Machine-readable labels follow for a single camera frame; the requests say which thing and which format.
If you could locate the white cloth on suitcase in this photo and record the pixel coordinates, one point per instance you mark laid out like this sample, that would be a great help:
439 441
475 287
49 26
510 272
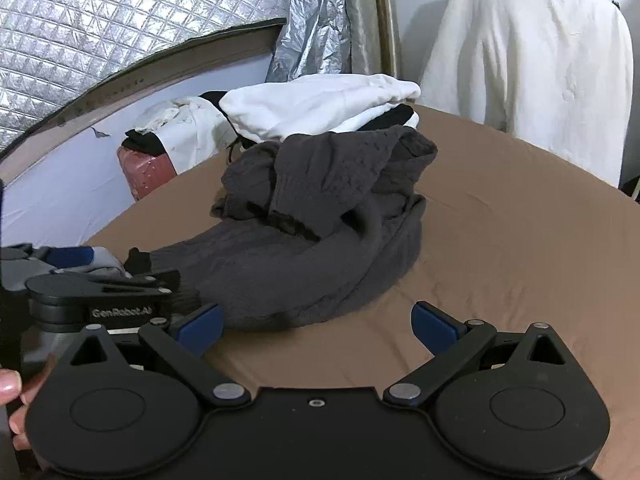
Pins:
188 130

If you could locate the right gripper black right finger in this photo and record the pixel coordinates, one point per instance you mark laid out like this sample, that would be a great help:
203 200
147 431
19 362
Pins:
509 404

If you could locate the silver quilted insulation panel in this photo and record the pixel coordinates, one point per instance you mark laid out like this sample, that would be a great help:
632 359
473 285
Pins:
53 51

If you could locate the crumpled silver foil curtain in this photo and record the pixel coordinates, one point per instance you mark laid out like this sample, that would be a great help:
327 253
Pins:
314 40

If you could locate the beige curtain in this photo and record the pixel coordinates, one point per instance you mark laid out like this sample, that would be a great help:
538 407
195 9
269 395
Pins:
374 37

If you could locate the black folded garment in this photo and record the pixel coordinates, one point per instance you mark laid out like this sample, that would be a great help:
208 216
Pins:
394 117

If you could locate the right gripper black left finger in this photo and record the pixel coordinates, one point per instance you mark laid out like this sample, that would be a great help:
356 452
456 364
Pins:
96 416

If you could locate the white cloth draped chair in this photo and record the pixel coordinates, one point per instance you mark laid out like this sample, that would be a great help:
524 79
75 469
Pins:
557 74

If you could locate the grey blue garment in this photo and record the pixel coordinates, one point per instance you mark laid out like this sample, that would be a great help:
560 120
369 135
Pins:
23 261

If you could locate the brown bed sheet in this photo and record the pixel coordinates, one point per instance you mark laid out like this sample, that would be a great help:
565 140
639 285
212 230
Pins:
511 234

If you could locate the red suitcase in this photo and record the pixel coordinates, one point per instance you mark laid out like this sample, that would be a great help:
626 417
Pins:
144 173

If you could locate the person's left hand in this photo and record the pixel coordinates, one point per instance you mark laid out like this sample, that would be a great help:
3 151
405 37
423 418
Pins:
13 388

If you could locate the dark grey knit sweater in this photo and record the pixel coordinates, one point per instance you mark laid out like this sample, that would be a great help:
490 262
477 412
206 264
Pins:
309 229

